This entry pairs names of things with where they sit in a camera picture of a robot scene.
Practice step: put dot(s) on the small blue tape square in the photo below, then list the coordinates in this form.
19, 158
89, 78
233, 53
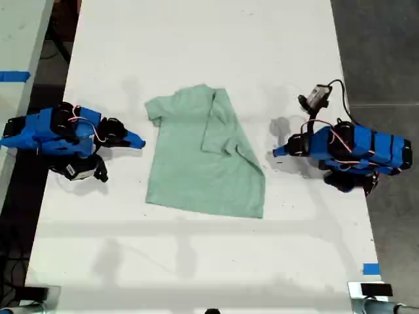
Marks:
371, 269

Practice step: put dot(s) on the small black box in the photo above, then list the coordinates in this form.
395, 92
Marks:
36, 293
376, 289

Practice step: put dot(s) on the black camera box white label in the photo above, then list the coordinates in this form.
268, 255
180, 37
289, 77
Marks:
77, 170

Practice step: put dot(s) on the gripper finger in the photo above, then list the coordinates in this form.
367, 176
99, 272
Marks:
282, 150
135, 136
129, 145
283, 154

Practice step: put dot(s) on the white side table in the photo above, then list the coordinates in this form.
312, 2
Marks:
16, 39

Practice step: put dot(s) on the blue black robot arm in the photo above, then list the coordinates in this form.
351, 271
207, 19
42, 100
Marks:
39, 131
373, 147

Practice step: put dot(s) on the pale green T-shirt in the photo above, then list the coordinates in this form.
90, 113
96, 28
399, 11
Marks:
196, 170

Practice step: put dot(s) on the long blue tape strip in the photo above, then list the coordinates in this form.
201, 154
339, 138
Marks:
14, 76

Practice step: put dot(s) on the black grey camera box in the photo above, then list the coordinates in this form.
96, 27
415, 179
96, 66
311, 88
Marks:
316, 98

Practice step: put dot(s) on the short black camera stalk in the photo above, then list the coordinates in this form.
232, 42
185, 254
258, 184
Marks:
101, 170
312, 119

